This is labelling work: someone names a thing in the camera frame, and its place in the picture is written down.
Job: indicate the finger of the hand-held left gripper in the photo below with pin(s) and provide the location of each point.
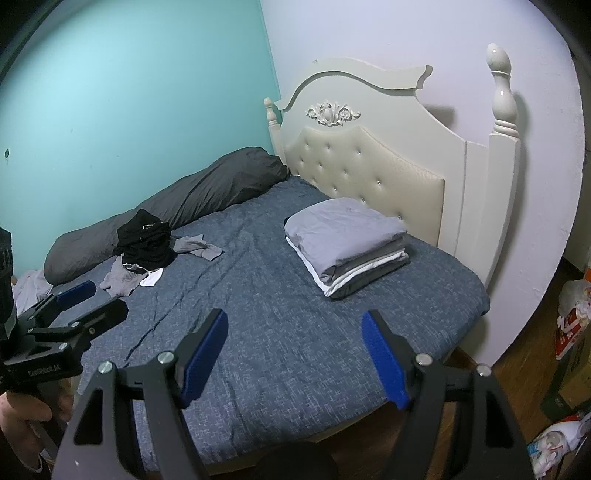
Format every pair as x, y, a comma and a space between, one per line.
74, 291
101, 318

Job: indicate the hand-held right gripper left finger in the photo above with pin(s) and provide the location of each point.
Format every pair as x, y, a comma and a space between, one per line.
203, 355

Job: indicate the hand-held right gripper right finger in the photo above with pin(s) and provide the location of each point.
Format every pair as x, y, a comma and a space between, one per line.
385, 360

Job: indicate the light grey jacket black trim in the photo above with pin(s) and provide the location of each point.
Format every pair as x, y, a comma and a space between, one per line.
346, 226

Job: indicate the person's left forearm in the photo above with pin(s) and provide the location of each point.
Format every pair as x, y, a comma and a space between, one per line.
21, 464

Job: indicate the person's left hand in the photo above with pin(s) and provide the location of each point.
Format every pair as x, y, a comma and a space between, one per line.
18, 415

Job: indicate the grey knit sweater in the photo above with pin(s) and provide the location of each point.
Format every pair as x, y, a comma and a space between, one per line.
120, 281

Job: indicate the light grey blanket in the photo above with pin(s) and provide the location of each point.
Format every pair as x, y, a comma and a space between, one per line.
30, 290

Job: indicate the bed with blue-grey sheet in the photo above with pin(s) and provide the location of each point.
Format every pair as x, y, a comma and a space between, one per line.
277, 300

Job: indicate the dark grey long pillow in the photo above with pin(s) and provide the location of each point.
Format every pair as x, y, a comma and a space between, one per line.
184, 198

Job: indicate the red white carton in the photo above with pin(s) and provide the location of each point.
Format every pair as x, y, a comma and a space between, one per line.
570, 337

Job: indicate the white printed plastic bag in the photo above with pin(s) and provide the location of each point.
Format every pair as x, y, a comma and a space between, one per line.
556, 445

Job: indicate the cream tufted headboard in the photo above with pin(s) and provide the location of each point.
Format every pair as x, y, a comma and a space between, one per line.
415, 138

